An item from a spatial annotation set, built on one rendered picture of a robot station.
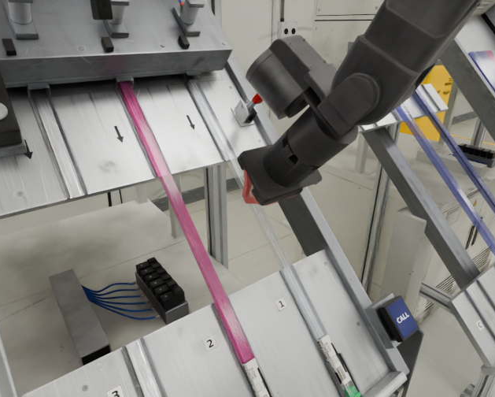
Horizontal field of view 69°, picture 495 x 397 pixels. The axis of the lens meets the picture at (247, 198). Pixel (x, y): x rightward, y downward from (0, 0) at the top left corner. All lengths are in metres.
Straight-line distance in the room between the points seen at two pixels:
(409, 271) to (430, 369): 0.85
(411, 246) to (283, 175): 0.44
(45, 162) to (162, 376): 0.28
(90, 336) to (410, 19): 0.65
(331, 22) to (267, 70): 1.15
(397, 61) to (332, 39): 1.20
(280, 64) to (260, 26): 2.31
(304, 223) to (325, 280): 0.09
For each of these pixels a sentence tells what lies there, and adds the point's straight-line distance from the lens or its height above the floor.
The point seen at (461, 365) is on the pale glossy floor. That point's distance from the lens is 1.70.
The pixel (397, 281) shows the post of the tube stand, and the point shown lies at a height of 0.66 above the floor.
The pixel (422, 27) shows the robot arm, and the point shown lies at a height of 1.15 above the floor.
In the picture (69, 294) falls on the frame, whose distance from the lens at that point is 0.83.
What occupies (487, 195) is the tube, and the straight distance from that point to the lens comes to 0.82.
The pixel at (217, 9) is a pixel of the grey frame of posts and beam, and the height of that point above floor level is 1.18.
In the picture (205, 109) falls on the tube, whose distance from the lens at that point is 0.58.
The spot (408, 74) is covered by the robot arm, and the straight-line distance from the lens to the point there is 0.32.
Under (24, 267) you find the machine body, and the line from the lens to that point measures 1.05.
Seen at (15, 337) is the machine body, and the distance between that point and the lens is 0.86.
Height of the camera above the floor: 1.16
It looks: 26 degrees down
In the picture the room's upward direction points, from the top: straight up
